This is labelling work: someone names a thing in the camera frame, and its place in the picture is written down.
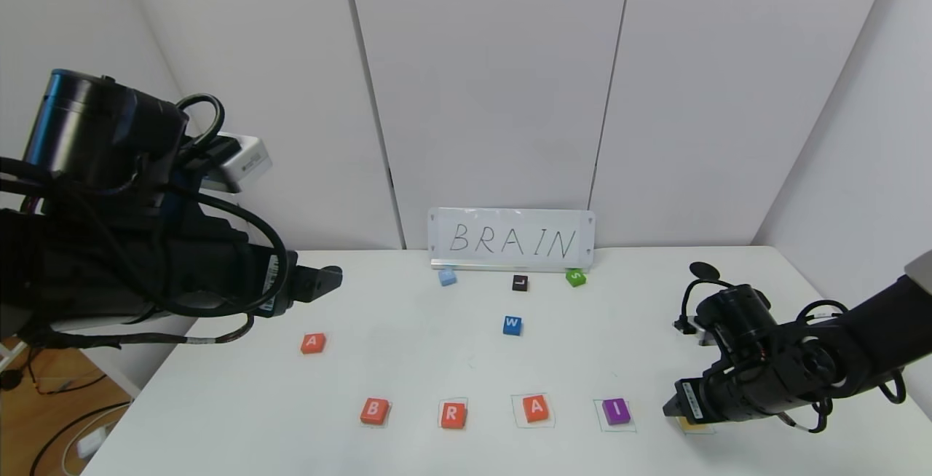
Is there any white power adapter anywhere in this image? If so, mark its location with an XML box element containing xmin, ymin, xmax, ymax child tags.
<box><xmin>76</xmin><ymin>429</ymin><xmax>108</xmax><ymax>461</ymax></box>

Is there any orange block letter B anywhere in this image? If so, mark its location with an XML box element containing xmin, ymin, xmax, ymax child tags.
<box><xmin>360</xmin><ymin>397</ymin><xmax>392</xmax><ymax>426</ymax></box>

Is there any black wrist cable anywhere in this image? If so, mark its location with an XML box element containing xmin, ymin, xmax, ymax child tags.
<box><xmin>131</xmin><ymin>94</ymin><xmax>289</xmax><ymax>317</ymax></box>
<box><xmin>674</xmin><ymin>278</ymin><xmax>907</xmax><ymax>435</ymax></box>

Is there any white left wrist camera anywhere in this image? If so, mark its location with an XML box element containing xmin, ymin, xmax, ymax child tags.
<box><xmin>200</xmin><ymin>132</ymin><xmax>273</xmax><ymax>194</ymax></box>

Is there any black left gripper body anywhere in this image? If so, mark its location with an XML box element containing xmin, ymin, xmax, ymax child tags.
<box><xmin>167</xmin><ymin>197</ymin><xmax>299</xmax><ymax>318</ymax></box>

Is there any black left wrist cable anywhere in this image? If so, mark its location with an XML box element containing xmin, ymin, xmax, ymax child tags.
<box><xmin>131</xmin><ymin>94</ymin><xmax>289</xmax><ymax>317</ymax></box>

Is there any white BRAIN whiteboard sign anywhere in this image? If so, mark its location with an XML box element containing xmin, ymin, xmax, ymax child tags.
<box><xmin>427</xmin><ymin>207</ymin><xmax>596</xmax><ymax>273</ymax></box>

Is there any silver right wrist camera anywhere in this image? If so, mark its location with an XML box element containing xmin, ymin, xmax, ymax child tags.
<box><xmin>674</xmin><ymin>316</ymin><xmax>718</xmax><ymax>346</ymax></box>

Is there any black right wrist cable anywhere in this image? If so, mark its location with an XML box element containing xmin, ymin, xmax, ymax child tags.
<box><xmin>674</xmin><ymin>278</ymin><xmax>907</xmax><ymax>435</ymax></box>

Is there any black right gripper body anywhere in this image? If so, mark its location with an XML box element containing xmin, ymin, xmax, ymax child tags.
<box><xmin>674</xmin><ymin>365</ymin><xmax>776</xmax><ymax>425</ymax></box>

